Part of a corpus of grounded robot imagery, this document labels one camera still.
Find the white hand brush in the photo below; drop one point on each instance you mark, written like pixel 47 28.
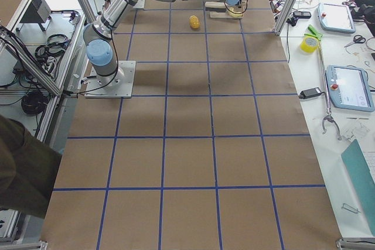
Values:
pixel 221 10

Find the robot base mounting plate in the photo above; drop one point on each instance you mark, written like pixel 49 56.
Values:
pixel 115 86

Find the yellow toy potato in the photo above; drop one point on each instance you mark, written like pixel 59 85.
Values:
pixel 194 22

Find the yellow tape roll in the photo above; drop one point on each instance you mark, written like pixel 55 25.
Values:
pixel 309 44

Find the upper teach pendant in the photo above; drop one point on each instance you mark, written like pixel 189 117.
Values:
pixel 336 18

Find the teach pendant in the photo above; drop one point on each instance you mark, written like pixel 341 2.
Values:
pixel 336 18
pixel 348 88

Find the scissors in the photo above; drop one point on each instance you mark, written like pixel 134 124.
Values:
pixel 357 39

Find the black power adapter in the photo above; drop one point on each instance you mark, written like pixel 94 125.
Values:
pixel 310 93

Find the lower teach pendant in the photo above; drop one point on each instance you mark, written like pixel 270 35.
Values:
pixel 348 88

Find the teal folder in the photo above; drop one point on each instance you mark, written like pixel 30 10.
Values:
pixel 360 167

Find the grey electronics box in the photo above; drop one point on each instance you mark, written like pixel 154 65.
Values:
pixel 38 12

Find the olive green clothed person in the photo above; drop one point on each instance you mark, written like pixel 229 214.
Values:
pixel 28 170

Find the green-handled reach grabber tool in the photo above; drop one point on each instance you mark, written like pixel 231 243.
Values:
pixel 313 32

